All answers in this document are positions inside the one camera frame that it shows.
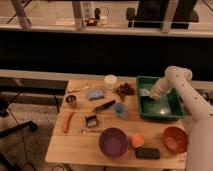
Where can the white towel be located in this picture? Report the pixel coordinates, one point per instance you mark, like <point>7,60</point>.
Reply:
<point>144,92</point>

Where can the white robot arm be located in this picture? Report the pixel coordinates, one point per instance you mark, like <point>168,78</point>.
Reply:
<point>200,147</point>

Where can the green plastic tray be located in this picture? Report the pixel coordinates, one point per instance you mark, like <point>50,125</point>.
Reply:
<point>167,108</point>

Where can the white round container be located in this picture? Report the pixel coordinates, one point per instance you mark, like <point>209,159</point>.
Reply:
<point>110,81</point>

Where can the brown grape bunch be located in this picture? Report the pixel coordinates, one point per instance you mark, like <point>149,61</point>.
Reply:
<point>125,90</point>

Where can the banana peel toy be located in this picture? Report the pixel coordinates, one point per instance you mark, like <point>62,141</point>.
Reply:
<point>79,88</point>

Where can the small metal cup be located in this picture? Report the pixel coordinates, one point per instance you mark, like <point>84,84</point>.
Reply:
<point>71,100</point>

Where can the wooden table board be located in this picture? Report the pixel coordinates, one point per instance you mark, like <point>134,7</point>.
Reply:
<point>74,147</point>

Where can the orange carrot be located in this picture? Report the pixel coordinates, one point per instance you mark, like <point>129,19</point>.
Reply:
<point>66,122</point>

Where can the metal spoon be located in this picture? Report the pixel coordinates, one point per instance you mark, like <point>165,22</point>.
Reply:
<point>84,131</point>

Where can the purple bowl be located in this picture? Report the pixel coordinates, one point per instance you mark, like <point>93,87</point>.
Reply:
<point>113,142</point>

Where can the orange round sponge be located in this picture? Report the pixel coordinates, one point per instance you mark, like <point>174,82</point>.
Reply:
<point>137,140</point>

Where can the black rectangular block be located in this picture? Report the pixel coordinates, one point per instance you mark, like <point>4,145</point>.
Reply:
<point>147,153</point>

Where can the orange red bowl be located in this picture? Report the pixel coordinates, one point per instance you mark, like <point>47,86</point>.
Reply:
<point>175,140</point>

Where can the black office chair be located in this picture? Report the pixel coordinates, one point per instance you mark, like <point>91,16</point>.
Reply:
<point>4,108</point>

